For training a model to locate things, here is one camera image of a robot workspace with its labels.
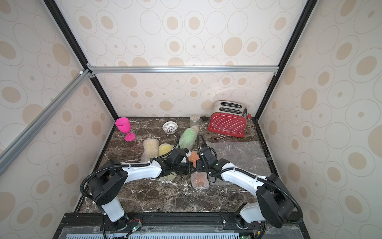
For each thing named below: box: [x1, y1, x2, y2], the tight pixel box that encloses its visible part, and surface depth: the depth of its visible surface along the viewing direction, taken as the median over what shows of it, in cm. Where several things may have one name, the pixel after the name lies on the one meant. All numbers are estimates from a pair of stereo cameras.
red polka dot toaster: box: [207, 100, 252, 138], surface depth 104 cm
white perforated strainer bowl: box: [162, 120, 179, 135], surface depth 112 cm
